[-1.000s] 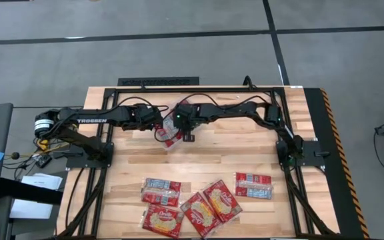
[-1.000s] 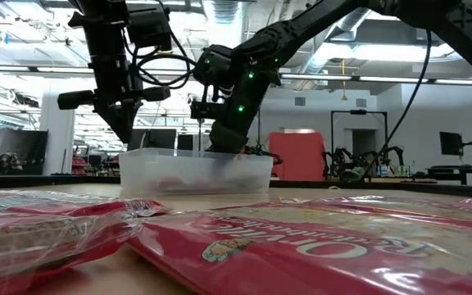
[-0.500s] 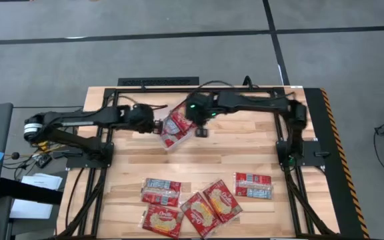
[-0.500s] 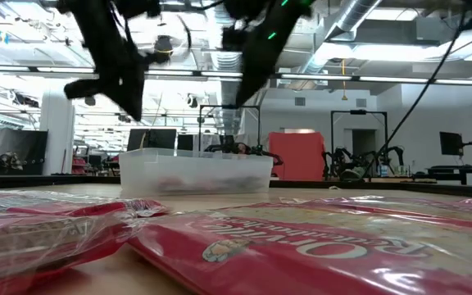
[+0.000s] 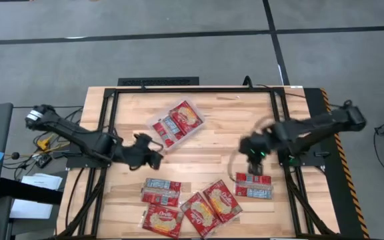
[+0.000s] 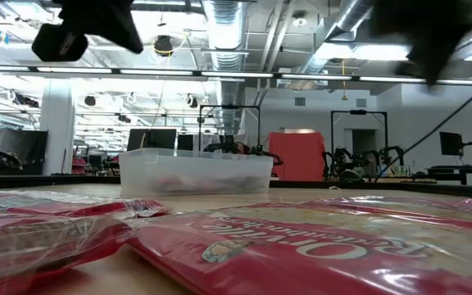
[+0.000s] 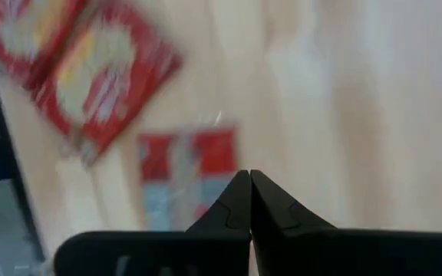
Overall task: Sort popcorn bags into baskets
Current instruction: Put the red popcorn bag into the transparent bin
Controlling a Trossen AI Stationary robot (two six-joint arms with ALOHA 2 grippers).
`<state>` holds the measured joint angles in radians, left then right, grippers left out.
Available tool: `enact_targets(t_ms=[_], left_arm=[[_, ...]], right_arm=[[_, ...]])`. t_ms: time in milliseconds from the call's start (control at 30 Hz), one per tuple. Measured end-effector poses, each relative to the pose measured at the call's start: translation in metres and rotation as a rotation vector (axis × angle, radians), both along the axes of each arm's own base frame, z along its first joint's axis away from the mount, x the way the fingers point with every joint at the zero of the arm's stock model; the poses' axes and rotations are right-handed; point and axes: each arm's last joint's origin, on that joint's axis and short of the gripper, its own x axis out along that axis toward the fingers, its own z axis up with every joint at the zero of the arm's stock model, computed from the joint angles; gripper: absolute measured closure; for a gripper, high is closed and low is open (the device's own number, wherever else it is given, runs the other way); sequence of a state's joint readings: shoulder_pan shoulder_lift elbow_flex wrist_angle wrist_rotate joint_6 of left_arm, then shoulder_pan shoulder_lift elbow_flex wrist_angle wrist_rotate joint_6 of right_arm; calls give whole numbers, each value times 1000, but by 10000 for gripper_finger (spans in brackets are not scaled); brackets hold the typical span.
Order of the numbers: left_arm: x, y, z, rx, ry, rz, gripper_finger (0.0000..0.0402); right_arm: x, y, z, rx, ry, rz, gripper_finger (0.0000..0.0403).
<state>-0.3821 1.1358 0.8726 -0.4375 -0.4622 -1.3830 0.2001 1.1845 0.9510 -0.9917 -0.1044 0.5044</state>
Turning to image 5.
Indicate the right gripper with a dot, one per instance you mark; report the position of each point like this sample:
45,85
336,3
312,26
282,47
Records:
257,148

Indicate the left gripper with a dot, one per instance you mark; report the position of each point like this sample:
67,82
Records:
137,155

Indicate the red popcorn bag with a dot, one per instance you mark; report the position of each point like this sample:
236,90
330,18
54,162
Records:
253,186
186,116
162,221
161,191
222,200
200,214
165,131

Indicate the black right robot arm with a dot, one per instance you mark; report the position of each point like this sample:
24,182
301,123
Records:
318,125

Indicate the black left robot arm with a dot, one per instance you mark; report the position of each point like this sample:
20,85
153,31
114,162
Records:
78,136

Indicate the clear plastic bin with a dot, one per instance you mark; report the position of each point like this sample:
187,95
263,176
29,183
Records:
175,146

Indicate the black ribbed bar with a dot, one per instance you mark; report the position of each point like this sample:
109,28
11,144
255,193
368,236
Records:
158,81

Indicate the black panel with hazard stripe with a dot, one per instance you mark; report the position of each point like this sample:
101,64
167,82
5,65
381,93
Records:
338,200

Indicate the small black electronics box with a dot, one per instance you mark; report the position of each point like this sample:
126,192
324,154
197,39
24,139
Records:
43,161

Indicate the white paper sheets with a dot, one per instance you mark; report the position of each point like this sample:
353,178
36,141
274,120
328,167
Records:
35,206

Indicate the black flat bar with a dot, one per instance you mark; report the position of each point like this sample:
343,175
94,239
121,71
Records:
28,193

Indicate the black round knob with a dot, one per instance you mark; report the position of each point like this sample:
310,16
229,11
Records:
15,155

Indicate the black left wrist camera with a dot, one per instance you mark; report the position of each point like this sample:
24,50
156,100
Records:
143,138

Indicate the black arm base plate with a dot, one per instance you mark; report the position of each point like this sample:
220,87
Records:
312,160
78,161

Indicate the black aluminium rig frame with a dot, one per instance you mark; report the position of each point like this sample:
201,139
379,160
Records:
195,90

